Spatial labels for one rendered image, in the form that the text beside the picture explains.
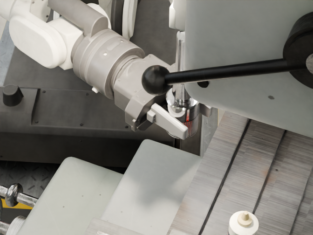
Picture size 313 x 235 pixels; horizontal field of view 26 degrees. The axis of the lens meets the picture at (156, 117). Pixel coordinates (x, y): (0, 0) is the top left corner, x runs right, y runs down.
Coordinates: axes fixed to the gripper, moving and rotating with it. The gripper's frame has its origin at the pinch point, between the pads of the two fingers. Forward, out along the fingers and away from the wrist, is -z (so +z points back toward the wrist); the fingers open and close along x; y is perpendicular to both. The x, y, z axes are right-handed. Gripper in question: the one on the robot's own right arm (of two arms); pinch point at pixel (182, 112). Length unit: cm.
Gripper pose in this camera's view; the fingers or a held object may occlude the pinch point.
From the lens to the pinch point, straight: 95.3
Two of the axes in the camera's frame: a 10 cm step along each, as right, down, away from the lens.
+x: 6.7, -5.7, 4.9
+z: -7.5, -5.1, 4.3
